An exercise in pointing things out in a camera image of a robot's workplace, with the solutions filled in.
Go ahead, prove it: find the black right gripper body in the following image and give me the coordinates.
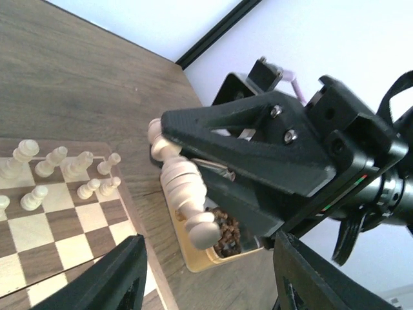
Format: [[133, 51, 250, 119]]
[[274, 74, 409, 239]]

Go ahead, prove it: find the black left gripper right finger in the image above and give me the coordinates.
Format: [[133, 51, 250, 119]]
[[273, 231, 395, 309]]

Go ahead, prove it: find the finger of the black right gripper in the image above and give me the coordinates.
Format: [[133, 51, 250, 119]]
[[150, 145, 285, 251], [161, 91, 336, 197]]

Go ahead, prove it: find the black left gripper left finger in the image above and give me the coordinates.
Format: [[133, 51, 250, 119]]
[[33, 234, 148, 309]]

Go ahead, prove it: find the light wooden chess bishop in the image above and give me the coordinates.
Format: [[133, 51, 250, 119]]
[[35, 146, 68, 178], [148, 118, 220, 250]]

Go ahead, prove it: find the light wooden chess pawn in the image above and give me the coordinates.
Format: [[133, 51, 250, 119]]
[[20, 185, 48, 211], [0, 195, 10, 221], [77, 178, 101, 200], [99, 176, 121, 196]]

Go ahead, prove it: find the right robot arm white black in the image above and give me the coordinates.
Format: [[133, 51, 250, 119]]
[[150, 72, 412, 265]]

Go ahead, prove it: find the dark brown chess pieces pile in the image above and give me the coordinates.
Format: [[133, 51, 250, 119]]
[[206, 208, 241, 258]]

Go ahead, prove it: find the wooden chess board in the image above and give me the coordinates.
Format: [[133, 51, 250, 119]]
[[0, 138, 178, 310]]

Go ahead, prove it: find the light wooden chess rook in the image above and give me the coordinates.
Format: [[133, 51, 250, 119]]
[[97, 152, 121, 175]]

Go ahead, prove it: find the yellow metal tin tray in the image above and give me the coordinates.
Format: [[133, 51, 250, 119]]
[[159, 167, 262, 274]]

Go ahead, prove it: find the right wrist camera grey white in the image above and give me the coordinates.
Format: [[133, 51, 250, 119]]
[[212, 57, 283, 105]]

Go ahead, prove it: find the black aluminium frame rail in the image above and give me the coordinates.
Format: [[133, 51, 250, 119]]
[[175, 0, 261, 70]]

